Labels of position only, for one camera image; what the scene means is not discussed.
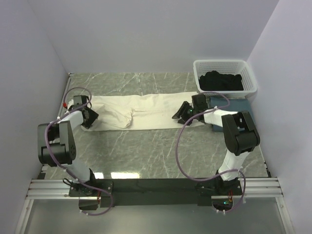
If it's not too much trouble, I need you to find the cream white t shirt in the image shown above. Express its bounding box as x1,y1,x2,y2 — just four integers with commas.
88,92,196,132

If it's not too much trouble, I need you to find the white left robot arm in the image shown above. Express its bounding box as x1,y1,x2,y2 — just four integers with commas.
37,95,98,190

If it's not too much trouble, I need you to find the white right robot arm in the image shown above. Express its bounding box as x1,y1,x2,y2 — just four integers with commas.
172,91,260,182

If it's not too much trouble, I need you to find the black t shirt in basket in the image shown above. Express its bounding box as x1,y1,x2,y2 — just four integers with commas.
199,71,244,91

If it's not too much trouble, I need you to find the folded blue t shirt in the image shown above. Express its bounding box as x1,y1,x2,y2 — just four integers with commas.
208,97,254,120

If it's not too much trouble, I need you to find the white plastic laundry basket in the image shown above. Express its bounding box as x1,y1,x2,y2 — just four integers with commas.
193,59,257,98

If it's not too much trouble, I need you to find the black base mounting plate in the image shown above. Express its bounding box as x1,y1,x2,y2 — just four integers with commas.
63,178,243,210

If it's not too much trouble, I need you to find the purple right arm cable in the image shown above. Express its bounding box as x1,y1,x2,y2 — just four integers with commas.
175,91,246,215

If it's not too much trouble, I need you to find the aluminium frame rail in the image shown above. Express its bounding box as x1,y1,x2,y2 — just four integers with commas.
15,177,295,234

